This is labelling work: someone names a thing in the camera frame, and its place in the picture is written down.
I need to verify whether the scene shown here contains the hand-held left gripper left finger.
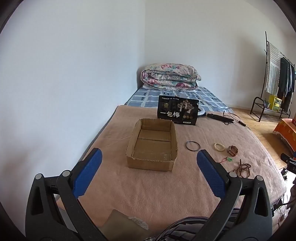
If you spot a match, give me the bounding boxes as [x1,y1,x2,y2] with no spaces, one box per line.
[25,148,108,241]

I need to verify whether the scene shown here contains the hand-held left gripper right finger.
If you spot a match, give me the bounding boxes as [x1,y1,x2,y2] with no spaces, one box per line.
[194,149,273,241]

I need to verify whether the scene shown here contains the beaded necklace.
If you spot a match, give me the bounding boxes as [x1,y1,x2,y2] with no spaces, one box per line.
[233,159,252,178]

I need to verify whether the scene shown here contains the dark metal bangle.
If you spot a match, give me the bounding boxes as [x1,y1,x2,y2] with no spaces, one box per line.
[186,141,201,152]

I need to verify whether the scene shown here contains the cardboard box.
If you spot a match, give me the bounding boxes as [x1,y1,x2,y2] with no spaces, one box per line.
[125,118,178,171]

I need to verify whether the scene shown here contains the orange patterned box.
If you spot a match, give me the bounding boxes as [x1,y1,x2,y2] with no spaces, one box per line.
[273,118,296,152]

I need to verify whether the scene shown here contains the pink blanket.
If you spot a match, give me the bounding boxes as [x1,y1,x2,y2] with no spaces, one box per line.
[55,105,287,234]

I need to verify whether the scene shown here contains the black folded tripod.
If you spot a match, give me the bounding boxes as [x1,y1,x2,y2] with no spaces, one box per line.
[206,113,234,124]

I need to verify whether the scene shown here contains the olive green object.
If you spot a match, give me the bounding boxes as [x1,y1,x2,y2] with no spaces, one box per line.
[102,209,148,241]

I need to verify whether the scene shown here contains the striped cloth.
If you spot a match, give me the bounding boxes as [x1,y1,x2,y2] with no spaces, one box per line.
[148,209,245,241]

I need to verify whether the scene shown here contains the yellow plastic crate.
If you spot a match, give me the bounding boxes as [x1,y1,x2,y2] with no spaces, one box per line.
[268,95,282,111]

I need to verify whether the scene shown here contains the white knitted cloth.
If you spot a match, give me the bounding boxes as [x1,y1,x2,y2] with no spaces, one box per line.
[128,217,149,230]

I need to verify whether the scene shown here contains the black snack bag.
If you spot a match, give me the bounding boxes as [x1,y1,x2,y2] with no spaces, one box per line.
[157,95,200,126]

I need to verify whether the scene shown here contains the black metal clothes rack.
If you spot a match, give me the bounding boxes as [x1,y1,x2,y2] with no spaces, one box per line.
[250,31,296,122]

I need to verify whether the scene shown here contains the dark hanging clothes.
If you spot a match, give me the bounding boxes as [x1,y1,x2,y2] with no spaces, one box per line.
[277,57,296,112]

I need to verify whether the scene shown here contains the blue plaid bedsheet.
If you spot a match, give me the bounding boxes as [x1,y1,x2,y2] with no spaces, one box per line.
[125,87,234,114]

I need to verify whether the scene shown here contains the striped hanging towel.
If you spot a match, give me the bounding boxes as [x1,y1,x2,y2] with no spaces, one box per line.
[265,43,281,95]

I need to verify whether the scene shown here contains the folded floral quilt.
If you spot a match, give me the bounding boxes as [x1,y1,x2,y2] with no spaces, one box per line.
[141,63,201,91]

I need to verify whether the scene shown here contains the thin black cable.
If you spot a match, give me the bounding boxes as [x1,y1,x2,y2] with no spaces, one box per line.
[223,111,251,130]

